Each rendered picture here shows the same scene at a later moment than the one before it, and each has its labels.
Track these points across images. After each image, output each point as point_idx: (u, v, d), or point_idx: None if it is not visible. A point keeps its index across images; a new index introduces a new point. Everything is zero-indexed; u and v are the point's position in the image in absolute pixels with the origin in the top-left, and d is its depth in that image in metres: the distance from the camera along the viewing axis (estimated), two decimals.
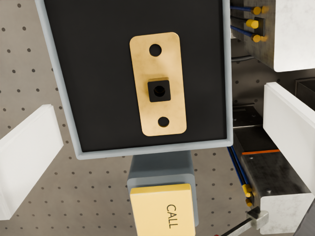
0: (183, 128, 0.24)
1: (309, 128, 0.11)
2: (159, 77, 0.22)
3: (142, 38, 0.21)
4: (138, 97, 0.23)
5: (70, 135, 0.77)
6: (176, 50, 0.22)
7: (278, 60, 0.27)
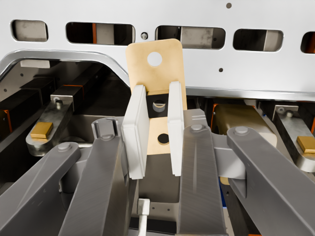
0: None
1: (168, 118, 0.14)
2: (159, 90, 0.20)
3: (139, 45, 0.19)
4: None
5: None
6: (178, 59, 0.19)
7: None
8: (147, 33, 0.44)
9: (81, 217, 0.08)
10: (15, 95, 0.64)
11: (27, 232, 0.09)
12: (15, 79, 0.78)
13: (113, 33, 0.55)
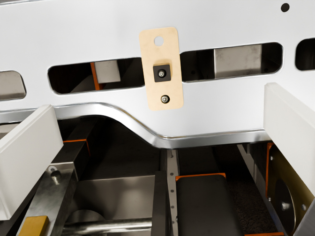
0: (181, 104, 0.30)
1: (309, 128, 0.11)
2: (161, 63, 0.29)
3: (148, 31, 0.27)
4: (145, 78, 0.29)
5: None
6: (175, 40, 0.28)
7: None
8: None
9: None
10: None
11: None
12: None
13: (116, 63, 0.42)
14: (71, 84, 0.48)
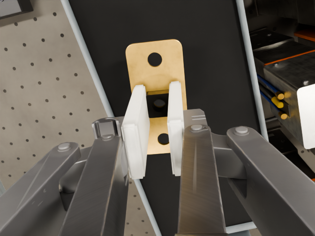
0: None
1: (168, 118, 0.14)
2: None
3: None
4: None
5: None
6: None
7: (306, 141, 0.33)
8: None
9: (81, 217, 0.08)
10: None
11: (27, 232, 0.09)
12: None
13: None
14: None
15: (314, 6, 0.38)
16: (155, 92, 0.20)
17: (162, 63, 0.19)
